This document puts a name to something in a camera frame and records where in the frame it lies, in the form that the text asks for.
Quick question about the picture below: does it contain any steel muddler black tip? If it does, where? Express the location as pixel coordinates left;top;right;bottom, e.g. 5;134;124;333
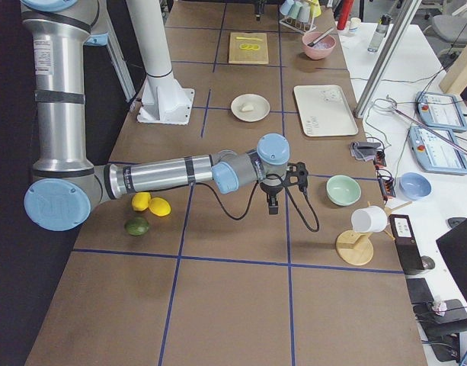
307;27;334;47

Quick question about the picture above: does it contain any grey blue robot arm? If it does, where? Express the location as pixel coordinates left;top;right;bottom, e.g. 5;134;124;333
21;1;293;231

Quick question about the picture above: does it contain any pink bowl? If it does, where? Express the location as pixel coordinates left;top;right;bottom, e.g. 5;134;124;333
302;31;337;60

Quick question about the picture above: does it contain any white pillar with base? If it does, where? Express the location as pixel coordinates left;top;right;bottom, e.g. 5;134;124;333
126;0;195;125

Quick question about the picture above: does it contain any blue bowl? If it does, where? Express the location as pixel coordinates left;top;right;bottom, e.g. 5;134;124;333
399;172;432;201

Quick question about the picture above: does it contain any teach pendant tablet far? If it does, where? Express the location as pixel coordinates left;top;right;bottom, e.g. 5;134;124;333
415;91;467;133

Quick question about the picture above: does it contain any wooden cutting board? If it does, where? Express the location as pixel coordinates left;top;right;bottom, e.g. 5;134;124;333
229;32;269;65

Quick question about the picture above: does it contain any yellow lemon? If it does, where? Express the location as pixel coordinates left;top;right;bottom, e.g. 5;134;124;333
149;197;171;217
131;192;152;212

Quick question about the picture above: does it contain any clear water bottle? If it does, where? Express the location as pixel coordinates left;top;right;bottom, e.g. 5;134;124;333
367;14;392;53

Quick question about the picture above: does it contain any cream bear tray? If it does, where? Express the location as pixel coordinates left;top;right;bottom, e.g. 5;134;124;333
293;85;358;137

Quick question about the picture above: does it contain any green lime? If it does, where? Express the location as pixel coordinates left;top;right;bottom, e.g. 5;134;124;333
124;217;149;236

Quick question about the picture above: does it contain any teach pendant tablet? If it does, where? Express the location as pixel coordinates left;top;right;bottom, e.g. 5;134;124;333
409;126;467;175
415;91;467;133

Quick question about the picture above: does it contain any wire cup rack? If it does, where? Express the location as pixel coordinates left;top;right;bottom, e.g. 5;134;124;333
279;17;317;34

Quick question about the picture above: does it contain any red bottle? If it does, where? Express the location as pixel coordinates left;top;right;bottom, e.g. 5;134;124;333
337;0;354;31

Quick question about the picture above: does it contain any paper cup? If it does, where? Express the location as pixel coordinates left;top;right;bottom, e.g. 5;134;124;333
348;17;362;36

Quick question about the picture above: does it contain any grey folded cloth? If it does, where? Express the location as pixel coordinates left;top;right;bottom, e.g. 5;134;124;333
350;141;382;162

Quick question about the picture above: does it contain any cream round plate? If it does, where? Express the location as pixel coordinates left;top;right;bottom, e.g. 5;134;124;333
230;94;270;122

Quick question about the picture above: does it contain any wooden mug tree stand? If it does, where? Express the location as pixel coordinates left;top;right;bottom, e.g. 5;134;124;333
335;201;411;266

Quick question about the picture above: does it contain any black monitor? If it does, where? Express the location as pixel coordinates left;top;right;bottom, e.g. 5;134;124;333
437;220;467;302

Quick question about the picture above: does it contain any white mug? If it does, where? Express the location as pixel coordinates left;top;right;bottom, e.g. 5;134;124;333
350;206;388;233

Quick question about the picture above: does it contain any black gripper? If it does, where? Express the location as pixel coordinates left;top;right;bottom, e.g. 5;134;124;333
260;178;283;215

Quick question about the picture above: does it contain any yellow cup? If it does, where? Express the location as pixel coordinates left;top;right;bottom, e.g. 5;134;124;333
308;0;321;19

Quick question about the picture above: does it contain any black box white label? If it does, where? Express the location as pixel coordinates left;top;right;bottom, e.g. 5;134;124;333
389;214;424;275

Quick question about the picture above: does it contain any aluminium frame post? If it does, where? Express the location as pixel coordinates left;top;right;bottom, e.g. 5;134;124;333
353;0;422;119

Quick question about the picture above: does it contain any green cup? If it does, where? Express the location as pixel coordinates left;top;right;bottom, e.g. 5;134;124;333
288;1;302;19

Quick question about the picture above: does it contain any green bowl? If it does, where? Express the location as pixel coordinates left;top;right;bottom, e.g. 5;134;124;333
326;175;362;207

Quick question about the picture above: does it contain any teach pendant tablet near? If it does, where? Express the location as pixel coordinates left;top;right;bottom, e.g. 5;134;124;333
409;126;467;175

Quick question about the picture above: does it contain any yellow plastic knife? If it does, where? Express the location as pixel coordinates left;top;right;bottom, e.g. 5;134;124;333
235;36;263;41

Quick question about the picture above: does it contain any computer mouse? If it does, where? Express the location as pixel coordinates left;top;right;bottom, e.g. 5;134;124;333
447;217;467;229

